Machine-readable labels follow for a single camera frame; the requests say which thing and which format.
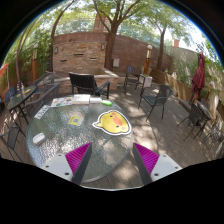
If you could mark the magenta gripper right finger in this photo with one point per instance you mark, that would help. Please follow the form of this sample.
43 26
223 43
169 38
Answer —
152 166

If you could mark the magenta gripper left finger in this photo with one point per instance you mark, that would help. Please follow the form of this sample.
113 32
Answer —
70 166

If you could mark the yellow duck mouse pad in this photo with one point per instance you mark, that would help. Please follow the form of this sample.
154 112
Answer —
113 122

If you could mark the round glass patio table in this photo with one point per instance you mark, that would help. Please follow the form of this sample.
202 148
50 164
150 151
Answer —
108 151

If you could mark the yellow square card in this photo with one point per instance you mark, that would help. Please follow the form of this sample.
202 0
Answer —
76 120

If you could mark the white patterned card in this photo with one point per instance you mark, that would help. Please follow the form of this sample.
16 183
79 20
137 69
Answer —
42 111

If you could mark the colourful printed sheet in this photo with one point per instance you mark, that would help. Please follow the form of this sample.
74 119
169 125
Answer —
64 101

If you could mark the white book stack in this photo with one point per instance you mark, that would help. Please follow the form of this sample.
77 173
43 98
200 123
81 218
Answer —
81 99

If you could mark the dark chair far right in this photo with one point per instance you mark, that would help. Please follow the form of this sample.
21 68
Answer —
194 118

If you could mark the green white small object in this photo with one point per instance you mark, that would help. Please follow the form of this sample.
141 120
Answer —
107 102

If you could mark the small round table right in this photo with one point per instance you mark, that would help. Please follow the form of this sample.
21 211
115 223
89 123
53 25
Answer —
206 115

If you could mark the dark metal chair right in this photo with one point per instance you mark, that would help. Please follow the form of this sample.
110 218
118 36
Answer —
164 92

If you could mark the grey metal chair left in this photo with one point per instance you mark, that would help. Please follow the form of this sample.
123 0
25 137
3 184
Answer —
51 92

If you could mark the black plastic patio chair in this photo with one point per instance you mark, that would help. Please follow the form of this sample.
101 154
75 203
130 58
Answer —
86 84

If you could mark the dark side table left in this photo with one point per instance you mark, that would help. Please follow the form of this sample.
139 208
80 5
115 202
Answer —
17 102

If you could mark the dark chair far background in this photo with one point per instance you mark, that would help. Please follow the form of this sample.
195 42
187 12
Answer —
132 77

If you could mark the closed maroon patio umbrella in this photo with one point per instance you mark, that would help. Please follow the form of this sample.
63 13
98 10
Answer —
198 80

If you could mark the large tree trunk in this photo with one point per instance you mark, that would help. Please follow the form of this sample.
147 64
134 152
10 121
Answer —
112 13

